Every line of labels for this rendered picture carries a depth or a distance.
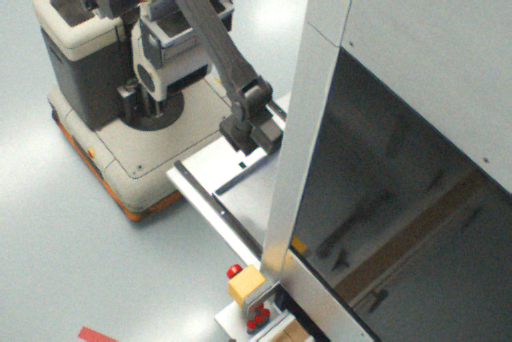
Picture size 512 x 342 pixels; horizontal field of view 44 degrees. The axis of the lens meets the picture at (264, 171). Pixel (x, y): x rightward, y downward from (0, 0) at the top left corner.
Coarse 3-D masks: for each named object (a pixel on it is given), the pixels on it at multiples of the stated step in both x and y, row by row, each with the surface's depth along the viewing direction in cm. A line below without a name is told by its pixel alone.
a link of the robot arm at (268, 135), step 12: (240, 108) 129; (264, 108) 134; (240, 120) 133; (252, 120) 133; (264, 120) 133; (252, 132) 135; (264, 132) 132; (276, 132) 133; (264, 144) 134; (276, 144) 134
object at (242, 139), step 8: (224, 120) 146; (232, 120) 146; (224, 128) 145; (232, 128) 143; (232, 136) 144; (240, 136) 142; (248, 136) 142; (240, 144) 144; (248, 144) 144; (256, 144) 145; (248, 152) 144
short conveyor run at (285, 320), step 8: (288, 312) 149; (272, 320) 148; (280, 320) 148; (288, 320) 145; (296, 320) 149; (264, 328) 147; (272, 328) 148; (280, 328) 143; (288, 328) 148; (296, 328) 148; (256, 336) 146; (264, 336) 146; (272, 336) 143; (280, 336) 147; (288, 336) 147; (296, 336) 147; (304, 336) 147
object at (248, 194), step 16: (256, 160) 173; (272, 160) 177; (240, 176) 172; (256, 176) 174; (272, 176) 174; (224, 192) 171; (240, 192) 171; (256, 192) 171; (272, 192) 172; (224, 208) 166; (240, 208) 168; (256, 208) 169; (240, 224) 163; (256, 224) 166; (256, 240) 160
